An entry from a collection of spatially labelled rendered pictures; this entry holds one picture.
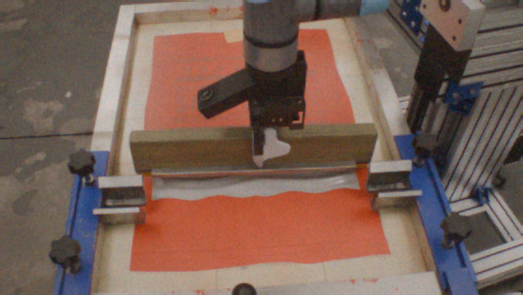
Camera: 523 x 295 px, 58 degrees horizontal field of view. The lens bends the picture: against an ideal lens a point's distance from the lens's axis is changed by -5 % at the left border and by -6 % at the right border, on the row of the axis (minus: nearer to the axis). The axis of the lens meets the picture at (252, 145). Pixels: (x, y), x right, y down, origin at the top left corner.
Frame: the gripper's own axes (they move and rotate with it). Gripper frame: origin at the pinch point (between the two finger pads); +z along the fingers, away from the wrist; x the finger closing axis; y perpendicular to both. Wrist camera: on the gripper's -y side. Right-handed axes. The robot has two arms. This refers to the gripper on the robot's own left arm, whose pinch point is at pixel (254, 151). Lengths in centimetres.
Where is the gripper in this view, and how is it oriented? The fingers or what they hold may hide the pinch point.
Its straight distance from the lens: 83.9
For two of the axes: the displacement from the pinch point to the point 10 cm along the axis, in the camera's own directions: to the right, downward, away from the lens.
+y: 10.0, -0.5, 0.5
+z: 0.0, 6.6, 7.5
